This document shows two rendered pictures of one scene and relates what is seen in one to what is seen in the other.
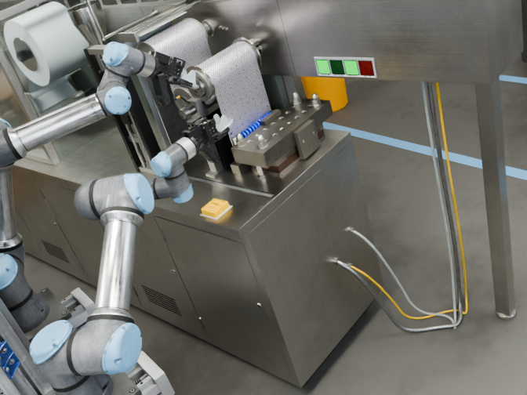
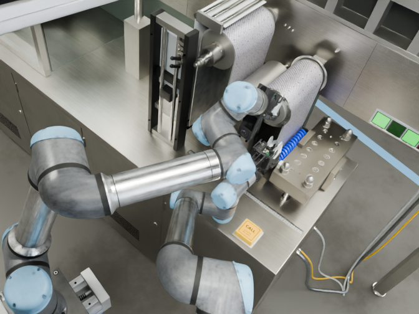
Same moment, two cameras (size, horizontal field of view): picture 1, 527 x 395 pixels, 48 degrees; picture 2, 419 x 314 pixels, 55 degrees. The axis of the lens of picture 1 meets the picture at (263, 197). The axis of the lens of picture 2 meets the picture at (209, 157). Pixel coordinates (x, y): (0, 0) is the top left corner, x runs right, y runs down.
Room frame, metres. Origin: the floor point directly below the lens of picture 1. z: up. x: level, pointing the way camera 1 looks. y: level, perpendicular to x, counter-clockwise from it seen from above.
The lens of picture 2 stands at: (1.15, 0.60, 2.15)
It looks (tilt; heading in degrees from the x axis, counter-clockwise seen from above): 50 degrees down; 340
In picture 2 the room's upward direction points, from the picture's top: 12 degrees clockwise
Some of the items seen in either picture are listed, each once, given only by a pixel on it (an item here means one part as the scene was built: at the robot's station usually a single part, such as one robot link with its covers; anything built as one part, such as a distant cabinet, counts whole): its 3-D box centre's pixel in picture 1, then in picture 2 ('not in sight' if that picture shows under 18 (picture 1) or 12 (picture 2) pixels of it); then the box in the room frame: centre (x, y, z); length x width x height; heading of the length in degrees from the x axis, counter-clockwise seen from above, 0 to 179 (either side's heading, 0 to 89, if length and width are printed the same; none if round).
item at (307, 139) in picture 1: (307, 139); (334, 174); (1.95, -0.22, 0.97); 0.10 x 0.03 x 0.11; 130
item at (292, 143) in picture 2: (256, 127); (290, 145); (2.06, -0.05, 1.03); 0.21 x 0.04 x 0.03; 130
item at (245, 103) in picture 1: (245, 105); (293, 126); (2.07, -0.04, 1.11); 0.23 x 0.01 x 0.18; 130
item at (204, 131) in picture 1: (201, 135); (257, 161); (1.92, 0.14, 1.12); 0.12 x 0.08 x 0.09; 130
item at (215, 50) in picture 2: not in sight; (212, 53); (2.22, 0.27, 1.34); 0.06 x 0.06 x 0.06; 40
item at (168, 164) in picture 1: (169, 161); (229, 190); (1.82, 0.26, 1.11); 0.11 x 0.08 x 0.09; 130
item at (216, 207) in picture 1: (215, 208); (248, 232); (1.77, 0.17, 0.91); 0.07 x 0.07 x 0.02; 40
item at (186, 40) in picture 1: (207, 92); (254, 91); (2.22, 0.08, 1.16); 0.39 x 0.23 x 0.51; 40
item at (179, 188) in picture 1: (174, 186); (219, 205); (1.83, 0.28, 1.01); 0.11 x 0.08 x 0.11; 72
